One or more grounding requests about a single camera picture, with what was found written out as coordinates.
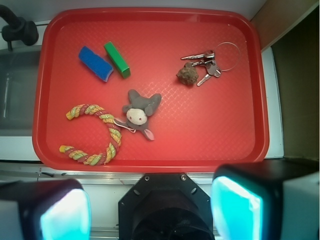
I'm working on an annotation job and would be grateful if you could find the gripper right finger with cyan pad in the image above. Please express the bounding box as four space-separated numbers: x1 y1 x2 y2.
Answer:
210 158 320 240

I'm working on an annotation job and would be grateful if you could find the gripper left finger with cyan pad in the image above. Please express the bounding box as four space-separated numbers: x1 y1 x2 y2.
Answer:
0 179 92 240

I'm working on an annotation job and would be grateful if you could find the green rectangular block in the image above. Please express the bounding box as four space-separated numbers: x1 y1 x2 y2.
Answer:
104 41 131 79

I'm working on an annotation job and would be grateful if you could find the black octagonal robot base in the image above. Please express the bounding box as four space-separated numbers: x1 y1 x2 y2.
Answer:
118 173 215 240

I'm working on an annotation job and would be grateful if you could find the grey plush mouse toy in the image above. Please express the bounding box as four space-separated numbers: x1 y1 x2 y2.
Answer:
114 89 162 141

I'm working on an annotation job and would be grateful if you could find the red plastic tray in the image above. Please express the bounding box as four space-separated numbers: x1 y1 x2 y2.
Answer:
32 8 269 173

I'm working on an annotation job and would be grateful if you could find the grey toy sink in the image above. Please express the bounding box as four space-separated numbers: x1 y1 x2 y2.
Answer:
0 45 41 137

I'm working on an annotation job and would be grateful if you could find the bunch of silver keys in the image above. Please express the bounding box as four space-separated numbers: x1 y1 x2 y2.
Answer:
180 41 241 87

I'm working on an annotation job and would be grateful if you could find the brown rock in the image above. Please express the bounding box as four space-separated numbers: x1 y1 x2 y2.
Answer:
176 62 199 86

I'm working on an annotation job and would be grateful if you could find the blue sponge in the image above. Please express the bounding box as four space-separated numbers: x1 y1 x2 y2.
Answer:
78 46 114 82

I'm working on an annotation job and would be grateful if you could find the brown cardboard box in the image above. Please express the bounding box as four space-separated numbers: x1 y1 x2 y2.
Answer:
251 0 320 160

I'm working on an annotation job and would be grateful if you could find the grey toy faucet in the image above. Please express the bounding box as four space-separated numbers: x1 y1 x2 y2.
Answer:
0 4 39 52

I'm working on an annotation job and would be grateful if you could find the multicoloured rope toy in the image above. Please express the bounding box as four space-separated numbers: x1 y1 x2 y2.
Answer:
59 104 122 166

